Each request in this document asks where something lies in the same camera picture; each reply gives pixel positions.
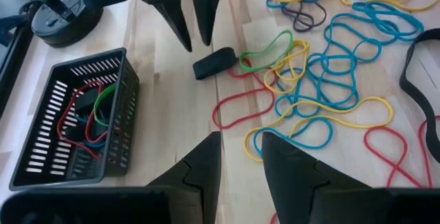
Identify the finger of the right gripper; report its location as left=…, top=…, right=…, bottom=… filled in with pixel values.
left=188, top=0, right=237, bottom=45
left=134, top=0, right=193, bottom=52

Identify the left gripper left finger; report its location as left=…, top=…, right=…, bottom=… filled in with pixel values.
left=146, top=131, right=223, bottom=224

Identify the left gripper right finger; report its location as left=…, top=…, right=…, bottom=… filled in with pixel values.
left=261, top=131, right=391, bottom=224

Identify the small black block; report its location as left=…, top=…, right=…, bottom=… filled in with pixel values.
left=192, top=47, right=239, bottom=81

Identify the wide black rubber band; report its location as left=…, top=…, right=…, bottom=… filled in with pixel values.
left=74, top=86, right=100, bottom=115

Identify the green rubber band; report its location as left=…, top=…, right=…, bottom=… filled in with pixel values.
left=93, top=82, right=118, bottom=128
left=239, top=30, right=295, bottom=73

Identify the black slotted plastic bin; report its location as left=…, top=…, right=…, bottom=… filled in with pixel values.
left=9, top=47, right=140, bottom=191

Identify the dark purple rubber band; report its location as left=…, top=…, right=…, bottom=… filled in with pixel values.
left=280, top=0, right=327, bottom=33

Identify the large black rubber band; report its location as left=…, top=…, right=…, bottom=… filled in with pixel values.
left=399, top=27, right=440, bottom=165

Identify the black desk lamp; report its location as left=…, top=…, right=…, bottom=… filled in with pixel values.
left=15, top=0, right=104, bottom=49

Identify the black aluminium table frame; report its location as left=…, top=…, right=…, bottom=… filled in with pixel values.
left=0, top=0, right=39, bottom=118

